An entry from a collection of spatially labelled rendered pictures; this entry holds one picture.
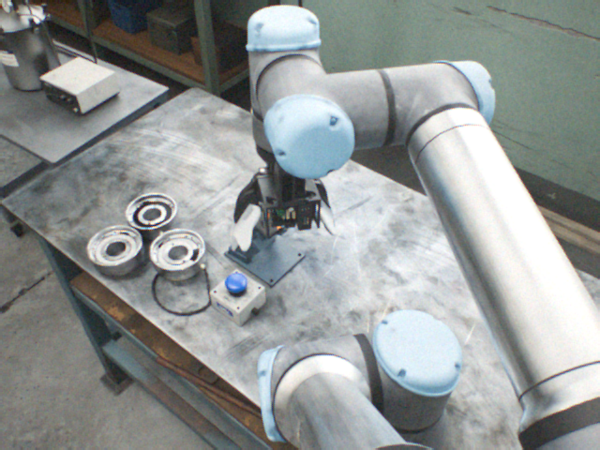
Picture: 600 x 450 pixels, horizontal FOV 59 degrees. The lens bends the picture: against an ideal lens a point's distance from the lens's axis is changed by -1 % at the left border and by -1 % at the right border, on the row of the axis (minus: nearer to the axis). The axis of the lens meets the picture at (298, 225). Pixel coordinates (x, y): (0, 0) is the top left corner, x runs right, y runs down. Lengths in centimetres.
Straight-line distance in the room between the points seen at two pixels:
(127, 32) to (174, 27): 43
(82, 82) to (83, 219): 64
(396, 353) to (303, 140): 32
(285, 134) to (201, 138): 92
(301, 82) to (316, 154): 7
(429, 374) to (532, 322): 31
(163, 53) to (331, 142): 252
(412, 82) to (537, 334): 26
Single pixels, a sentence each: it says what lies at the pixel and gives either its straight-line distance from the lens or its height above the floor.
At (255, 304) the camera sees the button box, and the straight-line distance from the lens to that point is 98.
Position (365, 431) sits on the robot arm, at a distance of 46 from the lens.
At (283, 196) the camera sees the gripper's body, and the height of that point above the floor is 116.
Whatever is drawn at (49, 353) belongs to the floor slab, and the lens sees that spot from 206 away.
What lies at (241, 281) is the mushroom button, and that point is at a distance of 95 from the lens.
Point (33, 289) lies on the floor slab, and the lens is 226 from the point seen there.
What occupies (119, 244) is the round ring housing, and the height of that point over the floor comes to 82.
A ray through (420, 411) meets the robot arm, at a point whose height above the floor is 96.
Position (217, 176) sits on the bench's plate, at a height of 80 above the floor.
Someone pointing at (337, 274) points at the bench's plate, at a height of 80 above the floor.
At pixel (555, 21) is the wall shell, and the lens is 222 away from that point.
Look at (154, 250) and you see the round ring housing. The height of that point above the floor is 83.
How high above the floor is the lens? 162
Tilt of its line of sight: 46 degrees down
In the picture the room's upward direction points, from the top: straight up
